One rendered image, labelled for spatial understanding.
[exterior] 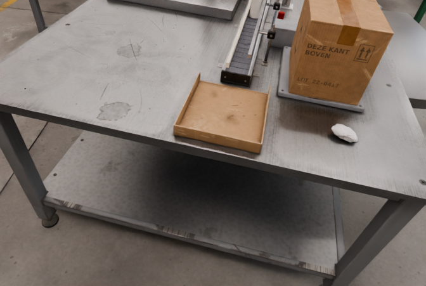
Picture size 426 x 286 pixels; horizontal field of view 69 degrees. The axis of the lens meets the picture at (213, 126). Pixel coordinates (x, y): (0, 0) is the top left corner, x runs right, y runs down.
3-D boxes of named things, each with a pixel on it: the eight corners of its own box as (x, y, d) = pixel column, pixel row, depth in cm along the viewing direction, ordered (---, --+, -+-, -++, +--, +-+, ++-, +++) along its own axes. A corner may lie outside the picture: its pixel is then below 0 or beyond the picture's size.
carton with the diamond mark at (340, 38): (289, 52, 132) (307, -13, 114) (347, 63, 130) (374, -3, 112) (288, 93, 110) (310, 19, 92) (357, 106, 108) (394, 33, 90)
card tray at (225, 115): (198, 80, 115) (199, 71, 112) (269, 94, 112) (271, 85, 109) (173, 134, 93) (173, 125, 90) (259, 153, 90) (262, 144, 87)
